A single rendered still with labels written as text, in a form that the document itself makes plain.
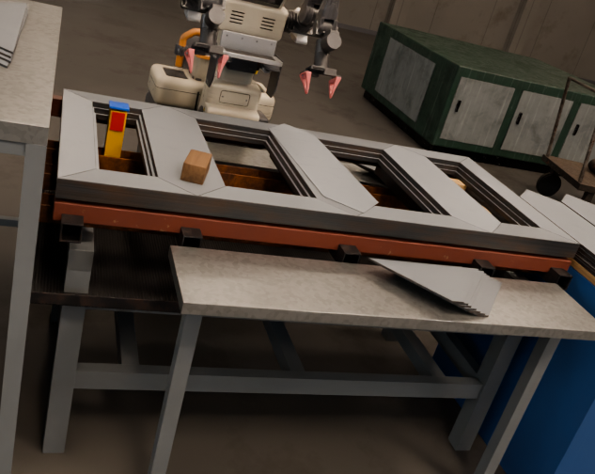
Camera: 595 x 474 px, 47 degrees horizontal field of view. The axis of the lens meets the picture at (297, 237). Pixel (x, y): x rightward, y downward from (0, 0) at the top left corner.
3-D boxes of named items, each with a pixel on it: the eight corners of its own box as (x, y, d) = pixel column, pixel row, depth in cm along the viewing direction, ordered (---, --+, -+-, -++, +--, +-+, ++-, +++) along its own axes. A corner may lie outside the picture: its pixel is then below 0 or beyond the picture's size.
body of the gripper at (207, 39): (224, 52, 236) (226, 31, 236) (194, 46, 232) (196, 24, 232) (218, 56, 242) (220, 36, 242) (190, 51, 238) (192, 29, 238)
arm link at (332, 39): (334, 25, 257) (313, 21, 254) (348, 17, 246) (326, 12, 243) (331, 57, 257) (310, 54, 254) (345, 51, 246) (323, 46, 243)
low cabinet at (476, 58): (509, 124, 831) (536, 58, 798) (609, 186, 673) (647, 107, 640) (356, 94, 761) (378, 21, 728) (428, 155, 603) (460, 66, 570)
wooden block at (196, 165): (202, 185, 181) (206, 167, 179) (180, 180, 180) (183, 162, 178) (209, 170, 192) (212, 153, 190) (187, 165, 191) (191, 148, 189)
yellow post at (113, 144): (117, 169, 224) (127, 113, 216) (101, 166, 222) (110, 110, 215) (117, 163, 228) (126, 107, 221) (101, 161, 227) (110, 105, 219)
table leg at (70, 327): (64, 452, 202) (94, 251, 174) (41, 452, 200) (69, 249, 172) (64, 438, 207) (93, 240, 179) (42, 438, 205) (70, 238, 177)
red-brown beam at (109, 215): (566, 274, 221) (573, 258, 219) (52, 220, 167) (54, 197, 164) (549, 260, 229) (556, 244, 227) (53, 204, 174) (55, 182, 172)
